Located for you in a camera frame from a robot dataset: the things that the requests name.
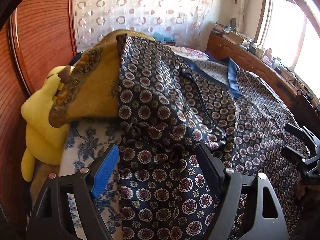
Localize navy medallion patterned silk garment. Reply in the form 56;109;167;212
117;35;307;239

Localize yellow plush toy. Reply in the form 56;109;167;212
21;66;74;181

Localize blue floral white bedsheet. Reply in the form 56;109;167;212
59;119;124;239

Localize long wooden sideboard cabinet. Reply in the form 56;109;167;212
207;33;319;135

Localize cardboard box on sideboard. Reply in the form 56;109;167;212
222;32;245;45

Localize pink floral quilt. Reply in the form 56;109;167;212
168;46;209;60

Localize folded mustard gold cloth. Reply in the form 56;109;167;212
49;29;155;128

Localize small blue toy object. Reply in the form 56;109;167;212
153;32;175;43

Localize sheer circle patterned curtain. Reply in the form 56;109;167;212
73;0;213;50

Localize window with wooden frame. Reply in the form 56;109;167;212
257;0;319;101

